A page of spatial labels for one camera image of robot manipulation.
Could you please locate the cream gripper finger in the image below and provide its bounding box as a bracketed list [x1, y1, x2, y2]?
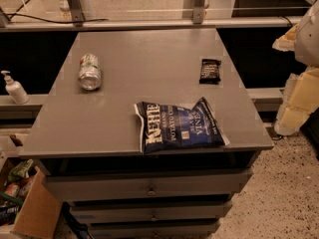
[272, 25, 298, 52]
[274, 67, 319, 135]

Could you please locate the black rxbar chocolate bar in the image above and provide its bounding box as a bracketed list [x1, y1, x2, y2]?
[199, 59, 221, 85]

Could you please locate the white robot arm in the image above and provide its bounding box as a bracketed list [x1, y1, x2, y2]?
[272, 0, 319, 135]

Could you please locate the silver green 7up can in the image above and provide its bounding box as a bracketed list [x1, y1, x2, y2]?
[78, 53, 102, 91]

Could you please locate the blue kettle chips bag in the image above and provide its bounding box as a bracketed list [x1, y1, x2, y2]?
[135, 97, 229, 154]

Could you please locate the grey drawer cabinet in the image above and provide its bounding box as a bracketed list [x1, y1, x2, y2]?
[23, 29, 272, 239]

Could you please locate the grey middle drawer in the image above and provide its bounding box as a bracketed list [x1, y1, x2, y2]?
[71, 201, 232, 224]

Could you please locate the grey drawer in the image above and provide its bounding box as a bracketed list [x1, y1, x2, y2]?
[90, 219, 219, 239]
[44, 168, 252, 202]
[71, 201, 232, 224]

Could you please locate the grey bottom drawer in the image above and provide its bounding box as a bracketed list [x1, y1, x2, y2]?
[90, 219, 219, 239]

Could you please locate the grey top drawer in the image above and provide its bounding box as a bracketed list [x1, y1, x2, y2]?
[44, 168, 252, 202]

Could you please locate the white pump sanitizer bottle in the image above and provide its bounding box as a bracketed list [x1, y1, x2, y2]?
[1, 71, 29, 105]

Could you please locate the green snack bag in box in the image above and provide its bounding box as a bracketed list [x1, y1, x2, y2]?
[7, 159, 34, 183]

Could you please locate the brown cardboard box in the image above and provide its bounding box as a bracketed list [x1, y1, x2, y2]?
[0, 167, 62, 239]

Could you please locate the black cable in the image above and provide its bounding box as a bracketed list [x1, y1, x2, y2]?
[5, 0, 110, 25]

